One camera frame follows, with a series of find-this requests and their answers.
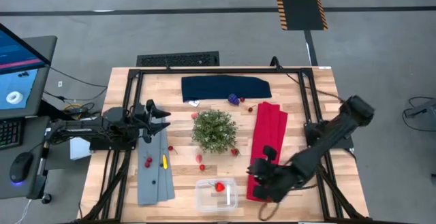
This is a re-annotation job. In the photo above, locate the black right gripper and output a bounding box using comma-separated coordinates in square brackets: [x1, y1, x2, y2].
[247, 144, 302, 204]

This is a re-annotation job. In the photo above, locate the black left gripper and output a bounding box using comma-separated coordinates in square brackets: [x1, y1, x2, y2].
[131, 99, 172, 145]

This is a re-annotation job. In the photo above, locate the grey metal stand base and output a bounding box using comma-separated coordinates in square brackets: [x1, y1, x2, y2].
[403, 97, 436, 120]

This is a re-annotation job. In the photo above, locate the clear plastic tupperware container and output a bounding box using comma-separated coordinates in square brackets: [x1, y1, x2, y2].
[195, 178, 238, 213]

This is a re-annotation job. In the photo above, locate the large red toy strawberry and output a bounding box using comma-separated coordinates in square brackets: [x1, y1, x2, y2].
[208, 181, 226, 193]

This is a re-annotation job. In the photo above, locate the black computer desk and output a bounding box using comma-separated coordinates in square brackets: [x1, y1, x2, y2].
[0, 35, 59, 201]

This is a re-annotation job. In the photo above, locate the green artificial potted plant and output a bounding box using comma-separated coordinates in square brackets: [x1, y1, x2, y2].
[191, 109, 238, 154]

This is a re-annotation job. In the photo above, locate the right arm loop cable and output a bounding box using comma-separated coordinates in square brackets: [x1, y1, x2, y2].
[258, 182, 317, 222]

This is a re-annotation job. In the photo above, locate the black floor cable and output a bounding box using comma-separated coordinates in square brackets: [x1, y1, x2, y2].
[46, 65, 108, 89]

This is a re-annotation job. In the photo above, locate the computer monitor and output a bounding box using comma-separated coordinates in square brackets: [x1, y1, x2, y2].
[0, 22, 52, 120]

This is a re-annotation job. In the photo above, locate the black computer mouse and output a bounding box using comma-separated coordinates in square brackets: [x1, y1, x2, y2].
[9, 151, 35, 185]

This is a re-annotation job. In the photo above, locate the red folded cloth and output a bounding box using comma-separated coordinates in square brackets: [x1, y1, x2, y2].
[245, 101, 289, 204]

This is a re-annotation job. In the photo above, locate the white box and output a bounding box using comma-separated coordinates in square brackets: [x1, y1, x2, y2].
[69, 136, 93, 161]

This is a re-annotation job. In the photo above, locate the black keyboard on floor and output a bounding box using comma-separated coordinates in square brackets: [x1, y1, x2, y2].
[136, 50, 221, 67]

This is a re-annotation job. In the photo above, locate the right arm supply cable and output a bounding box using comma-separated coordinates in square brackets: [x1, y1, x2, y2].
[284, 72, 347, 103]

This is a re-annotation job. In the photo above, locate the black metal table frame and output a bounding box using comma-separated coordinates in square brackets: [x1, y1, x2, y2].
[80, 56, 369, 224]

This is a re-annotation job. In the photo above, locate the black orange-striped floor mat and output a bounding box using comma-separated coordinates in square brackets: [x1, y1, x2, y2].
[272, 0, 328, 31]

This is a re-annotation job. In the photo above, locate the grey folded cloth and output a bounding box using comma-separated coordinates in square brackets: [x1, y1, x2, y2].
[137, 116, 176, 206]

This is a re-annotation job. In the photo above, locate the navy blue folded cloth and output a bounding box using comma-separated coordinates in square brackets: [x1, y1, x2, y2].
[181, 74, 273, 103]

